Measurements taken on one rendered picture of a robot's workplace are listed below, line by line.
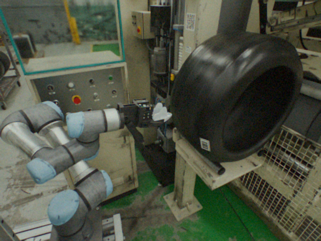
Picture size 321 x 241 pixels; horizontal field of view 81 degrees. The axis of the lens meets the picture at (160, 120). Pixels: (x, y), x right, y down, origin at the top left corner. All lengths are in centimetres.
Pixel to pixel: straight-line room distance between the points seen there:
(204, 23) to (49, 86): 89
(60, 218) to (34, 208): 137
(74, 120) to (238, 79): 54
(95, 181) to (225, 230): 128
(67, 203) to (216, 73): 73
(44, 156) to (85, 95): 72
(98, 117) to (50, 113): 42
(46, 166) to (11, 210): 170
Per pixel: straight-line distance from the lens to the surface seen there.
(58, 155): 65
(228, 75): 70
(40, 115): 98
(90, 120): 60
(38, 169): 63
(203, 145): 79
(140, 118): 64
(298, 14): 117
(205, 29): 104
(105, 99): 134
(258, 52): 77
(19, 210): 227
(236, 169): 117
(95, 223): 106
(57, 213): 86
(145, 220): 185
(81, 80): 127
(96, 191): 89
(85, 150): 66
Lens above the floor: 160
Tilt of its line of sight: 33 degrees down
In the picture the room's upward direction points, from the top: straight up
